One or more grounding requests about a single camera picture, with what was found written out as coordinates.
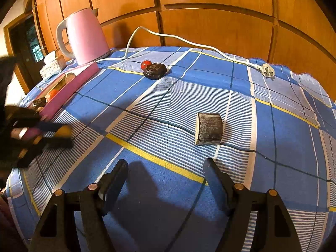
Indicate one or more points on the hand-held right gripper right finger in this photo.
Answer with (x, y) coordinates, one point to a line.
(215, 186)

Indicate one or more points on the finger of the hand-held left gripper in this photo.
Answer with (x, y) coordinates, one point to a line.
(31, 122)
(44, 147)

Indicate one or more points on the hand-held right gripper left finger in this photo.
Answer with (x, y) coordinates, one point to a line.
(115, 186)

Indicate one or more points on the dark brown lumpy fruit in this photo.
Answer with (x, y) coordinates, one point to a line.
(39, 102)
(155, 71)

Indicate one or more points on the pink tray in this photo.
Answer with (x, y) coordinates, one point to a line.
(71, 89)

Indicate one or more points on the small red-orange fruit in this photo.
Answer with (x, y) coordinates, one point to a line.
(53, 94)

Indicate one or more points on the blue plaid tablecloth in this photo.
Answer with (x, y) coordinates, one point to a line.
(183, 162)

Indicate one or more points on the grey-brown cylinder chunk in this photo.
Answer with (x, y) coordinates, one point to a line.
(210, 128)

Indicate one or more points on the tan brown fruit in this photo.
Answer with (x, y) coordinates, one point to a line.
(70, 78)

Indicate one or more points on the patterned tissue box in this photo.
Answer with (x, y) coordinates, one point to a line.
(52, 67)

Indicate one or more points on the dark doorway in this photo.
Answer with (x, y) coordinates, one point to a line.
(29, 47)

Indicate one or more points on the pink electric kettle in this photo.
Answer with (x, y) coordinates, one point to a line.
(85, 36)

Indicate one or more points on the red cherry tomato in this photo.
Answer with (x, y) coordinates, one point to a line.
(145, 64)

